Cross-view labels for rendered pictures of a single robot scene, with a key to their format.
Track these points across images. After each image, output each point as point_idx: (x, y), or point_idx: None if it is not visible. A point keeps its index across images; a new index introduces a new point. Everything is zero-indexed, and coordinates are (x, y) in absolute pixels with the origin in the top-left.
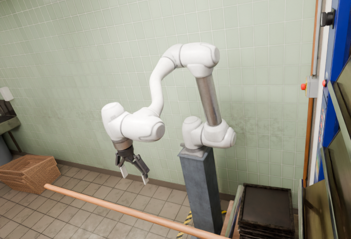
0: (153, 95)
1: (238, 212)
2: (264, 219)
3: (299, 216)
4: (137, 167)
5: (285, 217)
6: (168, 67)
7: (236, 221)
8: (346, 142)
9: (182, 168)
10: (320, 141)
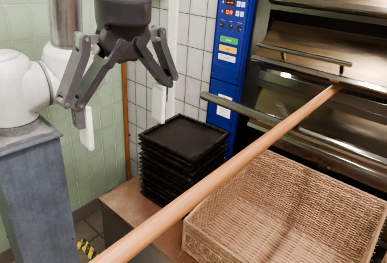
0: None
1: (125, 198)
2: (203, 144)
3: (289, 66)
4: (157, 68)
5: (209, 131)
6: None
7: (137, 206)
8: None
9: (6, 189)
10: (235, 12)
